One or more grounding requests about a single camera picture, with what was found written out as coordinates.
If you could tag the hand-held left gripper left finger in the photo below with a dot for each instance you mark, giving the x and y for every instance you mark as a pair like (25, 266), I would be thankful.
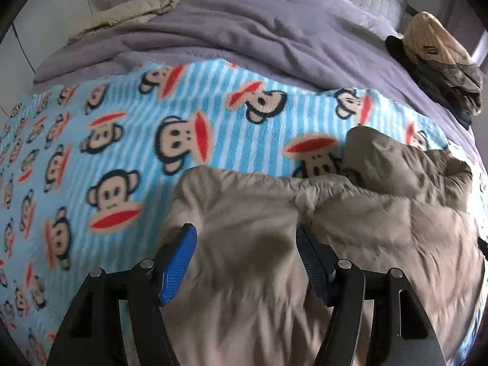
(177, 263)

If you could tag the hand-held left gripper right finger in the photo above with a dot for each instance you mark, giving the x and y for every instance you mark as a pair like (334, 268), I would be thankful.
(316, 263)

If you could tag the beige puffer jacket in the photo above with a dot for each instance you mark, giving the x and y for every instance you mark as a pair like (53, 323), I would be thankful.
(381, 228)

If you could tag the dark folded clothes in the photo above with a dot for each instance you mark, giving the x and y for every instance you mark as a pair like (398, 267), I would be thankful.
(430, 84)

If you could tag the pile of folded clothes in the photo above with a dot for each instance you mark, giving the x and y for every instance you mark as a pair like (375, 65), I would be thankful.
(438, 49)

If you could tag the blue monkey print blanket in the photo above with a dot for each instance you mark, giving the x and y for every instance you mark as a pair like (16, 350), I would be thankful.
(125, 129)

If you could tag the purple duvet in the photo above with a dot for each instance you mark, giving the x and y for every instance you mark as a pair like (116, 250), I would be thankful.
(267, 38)

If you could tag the cream folded garment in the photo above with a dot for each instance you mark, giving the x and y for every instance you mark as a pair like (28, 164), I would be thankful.
(125, 15)

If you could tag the white wardrobe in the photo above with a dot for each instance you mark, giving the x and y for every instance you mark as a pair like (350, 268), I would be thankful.
(45, 30)

